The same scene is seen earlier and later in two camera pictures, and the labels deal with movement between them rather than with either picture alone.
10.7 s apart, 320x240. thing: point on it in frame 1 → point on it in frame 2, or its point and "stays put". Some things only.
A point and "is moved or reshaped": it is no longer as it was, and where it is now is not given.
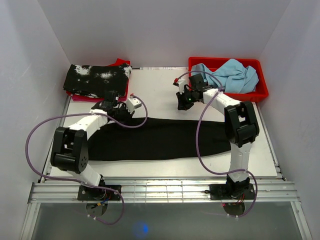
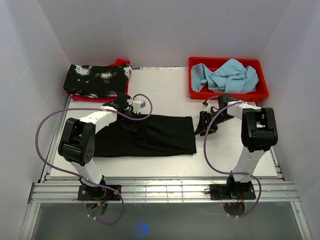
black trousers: (160, 139) is moved or reshaped
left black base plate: (95, 193) stays put
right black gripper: (182, 105) → (201, 124)
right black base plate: (231, 191) stays put
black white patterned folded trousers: (93, 81) stays put
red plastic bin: (261, 90) stays put
